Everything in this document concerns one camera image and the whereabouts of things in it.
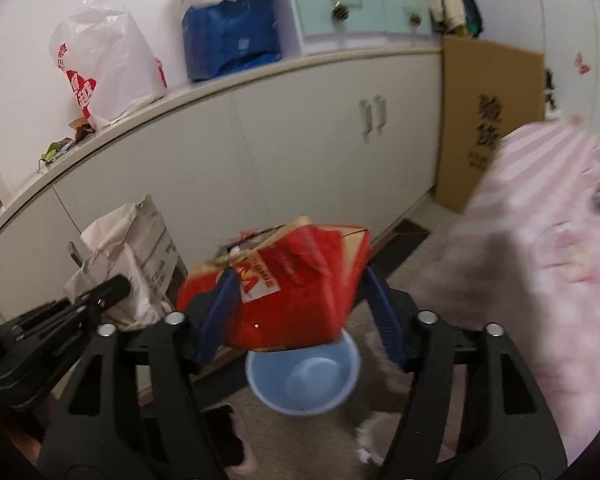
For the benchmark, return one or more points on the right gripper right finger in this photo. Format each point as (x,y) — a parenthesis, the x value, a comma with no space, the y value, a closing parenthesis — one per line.
(507,429)

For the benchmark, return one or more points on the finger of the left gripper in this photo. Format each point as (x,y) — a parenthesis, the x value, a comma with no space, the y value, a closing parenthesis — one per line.
(60,329)

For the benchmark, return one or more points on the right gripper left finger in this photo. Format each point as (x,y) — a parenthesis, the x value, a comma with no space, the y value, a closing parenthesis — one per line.
(129,410)

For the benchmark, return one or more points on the red snack bag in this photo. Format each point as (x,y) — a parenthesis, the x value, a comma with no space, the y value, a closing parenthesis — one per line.
(297,283)

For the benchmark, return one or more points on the white paper sack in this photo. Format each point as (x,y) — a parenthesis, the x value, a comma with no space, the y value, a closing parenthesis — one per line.
(132,241)

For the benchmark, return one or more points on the pink checkered tablecloth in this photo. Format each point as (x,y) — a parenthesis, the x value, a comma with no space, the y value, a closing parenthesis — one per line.
(526,254)

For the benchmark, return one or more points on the small wrappers on cabinet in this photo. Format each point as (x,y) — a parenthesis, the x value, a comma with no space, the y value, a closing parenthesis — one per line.
(81,129)

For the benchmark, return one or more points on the white red plastic bag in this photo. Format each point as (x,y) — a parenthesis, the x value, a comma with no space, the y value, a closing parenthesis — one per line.
(107,60)

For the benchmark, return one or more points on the white long cabinet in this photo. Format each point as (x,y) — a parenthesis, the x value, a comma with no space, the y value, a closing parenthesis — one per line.
(345,138)

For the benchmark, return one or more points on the brown cardboard box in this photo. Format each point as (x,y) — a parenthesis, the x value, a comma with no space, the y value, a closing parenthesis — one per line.
(489,90)

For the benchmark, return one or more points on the blue fabric bag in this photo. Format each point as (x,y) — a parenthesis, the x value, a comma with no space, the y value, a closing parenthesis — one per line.
(229,37)

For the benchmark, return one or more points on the teal drawer unit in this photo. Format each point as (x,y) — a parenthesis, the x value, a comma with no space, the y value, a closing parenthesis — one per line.
(312,27)

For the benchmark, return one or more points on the pink butterfly wall sticker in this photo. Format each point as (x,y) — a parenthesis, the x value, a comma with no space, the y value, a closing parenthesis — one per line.
(581,66)

